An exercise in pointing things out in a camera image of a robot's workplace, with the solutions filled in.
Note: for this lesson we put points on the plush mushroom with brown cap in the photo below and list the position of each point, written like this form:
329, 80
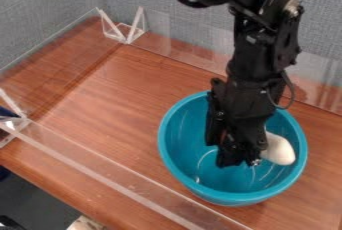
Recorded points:
279, 151

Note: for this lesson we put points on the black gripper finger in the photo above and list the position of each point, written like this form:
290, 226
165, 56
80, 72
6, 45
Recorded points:
215, 126
238, 149

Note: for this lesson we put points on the clear acrylic left barrier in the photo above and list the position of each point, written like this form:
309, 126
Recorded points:
28, 28

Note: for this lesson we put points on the blue plastic bowl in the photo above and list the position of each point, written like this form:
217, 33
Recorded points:
233, 186

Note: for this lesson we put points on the clear acrylic barrier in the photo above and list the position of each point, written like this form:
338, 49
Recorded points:
104, 189
206, 46
28, 28

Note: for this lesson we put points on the clear acrylic back barrier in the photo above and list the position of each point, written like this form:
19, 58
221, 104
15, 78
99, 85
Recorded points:
206, 46

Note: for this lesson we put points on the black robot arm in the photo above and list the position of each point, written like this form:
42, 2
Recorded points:
266, 47

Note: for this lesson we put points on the clear acrylic left bracket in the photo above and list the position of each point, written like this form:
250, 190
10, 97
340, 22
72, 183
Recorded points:
10, 117

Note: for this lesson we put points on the clear acrylic front barrier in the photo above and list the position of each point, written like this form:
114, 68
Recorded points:
104, 189

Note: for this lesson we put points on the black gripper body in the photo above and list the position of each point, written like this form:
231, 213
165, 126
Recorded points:
247, 103

